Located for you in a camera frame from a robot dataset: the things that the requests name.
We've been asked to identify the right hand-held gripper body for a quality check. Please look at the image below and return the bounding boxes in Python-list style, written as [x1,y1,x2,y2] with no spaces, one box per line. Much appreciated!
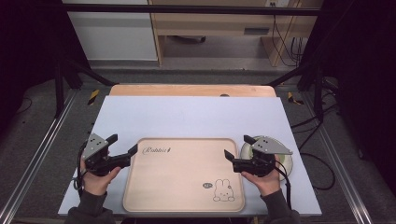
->
[232,135,294,178]

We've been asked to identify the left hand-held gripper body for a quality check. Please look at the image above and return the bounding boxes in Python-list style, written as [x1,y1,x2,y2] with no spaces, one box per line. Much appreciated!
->
[81,133,132,177]

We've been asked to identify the person's right hand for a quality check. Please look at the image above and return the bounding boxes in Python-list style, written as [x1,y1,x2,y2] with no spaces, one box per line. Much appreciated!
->
[240,155,282,198]

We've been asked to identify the person's left hand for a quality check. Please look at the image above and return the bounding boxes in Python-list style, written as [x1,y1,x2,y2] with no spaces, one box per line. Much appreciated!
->
[79,157,122,197]

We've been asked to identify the green and white plate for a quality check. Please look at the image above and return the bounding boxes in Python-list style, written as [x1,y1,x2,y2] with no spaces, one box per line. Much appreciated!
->
[239,134,294,182]

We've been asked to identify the yellow black tape marker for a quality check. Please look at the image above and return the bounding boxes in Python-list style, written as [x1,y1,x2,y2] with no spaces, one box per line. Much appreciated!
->
[87,89,101,106]
[287,91,304,105]

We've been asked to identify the wooden tray with rabbit print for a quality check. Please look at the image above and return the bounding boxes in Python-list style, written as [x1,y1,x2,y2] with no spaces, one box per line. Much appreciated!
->
[122,137,247,214]

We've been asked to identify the black metal stand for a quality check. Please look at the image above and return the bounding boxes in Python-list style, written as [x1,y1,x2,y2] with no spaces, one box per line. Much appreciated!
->
[266,61,325,122]
[53,55,117,119]

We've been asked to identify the white cabinet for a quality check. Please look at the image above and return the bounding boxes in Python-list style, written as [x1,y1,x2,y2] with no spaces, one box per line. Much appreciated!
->
[66,0,159,62]

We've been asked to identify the black curtain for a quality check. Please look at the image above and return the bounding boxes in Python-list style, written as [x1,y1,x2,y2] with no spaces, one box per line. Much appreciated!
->
[298,0,396,197]
[0,0,92,134]

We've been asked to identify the wooden desk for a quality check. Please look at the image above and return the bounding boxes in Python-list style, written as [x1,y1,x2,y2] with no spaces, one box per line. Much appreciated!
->
[147,0,325,68]

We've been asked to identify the black metal crossbar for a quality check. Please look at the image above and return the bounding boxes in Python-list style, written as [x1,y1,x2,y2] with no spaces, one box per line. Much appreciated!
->
[61,3,322,17]

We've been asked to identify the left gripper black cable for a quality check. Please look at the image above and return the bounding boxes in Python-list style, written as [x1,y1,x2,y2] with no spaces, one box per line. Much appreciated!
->
[72,142,88,198]

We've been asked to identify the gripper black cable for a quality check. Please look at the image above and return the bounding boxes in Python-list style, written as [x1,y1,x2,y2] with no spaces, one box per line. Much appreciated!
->
[273,160,293,210]
[72,142,88,198]

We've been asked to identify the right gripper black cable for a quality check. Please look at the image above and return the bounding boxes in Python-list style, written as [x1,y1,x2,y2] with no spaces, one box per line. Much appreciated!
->
[273,160,293,210]

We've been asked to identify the aluminium floor rail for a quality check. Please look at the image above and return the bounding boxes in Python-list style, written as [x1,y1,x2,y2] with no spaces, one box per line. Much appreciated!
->
[0,89,79,224]
[301,91,375,224]

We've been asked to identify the black floor cable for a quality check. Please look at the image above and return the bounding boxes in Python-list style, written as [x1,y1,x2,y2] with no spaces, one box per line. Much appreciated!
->
[290,102,340,191]

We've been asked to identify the hanging black cables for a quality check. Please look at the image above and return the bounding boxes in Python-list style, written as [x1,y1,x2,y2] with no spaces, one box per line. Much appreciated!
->
[271,14,304,67]

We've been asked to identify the white wall socket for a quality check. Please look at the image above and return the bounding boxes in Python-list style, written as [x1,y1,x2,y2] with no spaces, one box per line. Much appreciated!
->
[264,0,290,8]

